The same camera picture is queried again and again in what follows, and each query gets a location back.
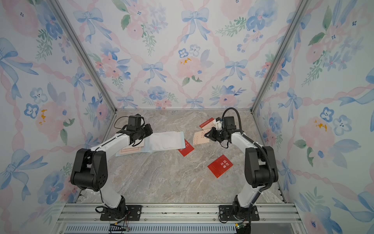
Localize cream card red circles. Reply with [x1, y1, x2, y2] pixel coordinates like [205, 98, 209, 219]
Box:
[118, 140, 144, 155]

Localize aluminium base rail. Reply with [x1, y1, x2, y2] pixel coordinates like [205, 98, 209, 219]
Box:
[51, 203, 306, 234]

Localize red money card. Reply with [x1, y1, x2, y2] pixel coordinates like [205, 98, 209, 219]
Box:
[178, 139, 194, 157]

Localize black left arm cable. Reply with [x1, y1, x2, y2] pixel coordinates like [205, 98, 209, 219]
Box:
[113, 116, 145, 147]

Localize red and cream card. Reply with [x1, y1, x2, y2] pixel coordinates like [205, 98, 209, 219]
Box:
[199, 118, 216, 130]

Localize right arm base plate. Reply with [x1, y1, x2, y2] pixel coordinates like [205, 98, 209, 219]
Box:
[218, 205, 260, 222]

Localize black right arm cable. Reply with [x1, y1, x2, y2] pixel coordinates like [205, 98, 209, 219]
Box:
[221, 107, 277, 211]

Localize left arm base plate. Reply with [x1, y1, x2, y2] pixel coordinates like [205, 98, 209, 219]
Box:
[95, 205, 143, 221]

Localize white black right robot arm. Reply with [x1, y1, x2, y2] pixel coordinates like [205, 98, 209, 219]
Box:
[205, 117, 279, 216]

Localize aluminium corner post right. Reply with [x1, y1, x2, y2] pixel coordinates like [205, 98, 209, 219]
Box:
[251, 0, 310, 115]

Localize pink good luck card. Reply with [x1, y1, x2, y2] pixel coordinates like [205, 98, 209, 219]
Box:
[192, 129, 210, 145]

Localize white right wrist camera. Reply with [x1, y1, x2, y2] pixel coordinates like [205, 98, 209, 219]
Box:
[215, 118, 224, 130]

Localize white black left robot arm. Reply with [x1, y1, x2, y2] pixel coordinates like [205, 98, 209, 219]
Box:
[70, 114, 153, 216]

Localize aluminium corner post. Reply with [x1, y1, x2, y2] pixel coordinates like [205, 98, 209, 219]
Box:
[251, 0, 310, 115]
[46, 0, 117, 113]

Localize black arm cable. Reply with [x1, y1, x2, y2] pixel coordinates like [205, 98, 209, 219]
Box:
[221, 107, 277, 211]
[113, 116, 145, 147]

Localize aluminium corner post left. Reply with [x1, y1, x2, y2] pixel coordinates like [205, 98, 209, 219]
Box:
[46, 0, 117, 113]

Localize red card gold text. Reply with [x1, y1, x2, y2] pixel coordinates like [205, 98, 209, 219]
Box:
[207, 155, 233, 178]

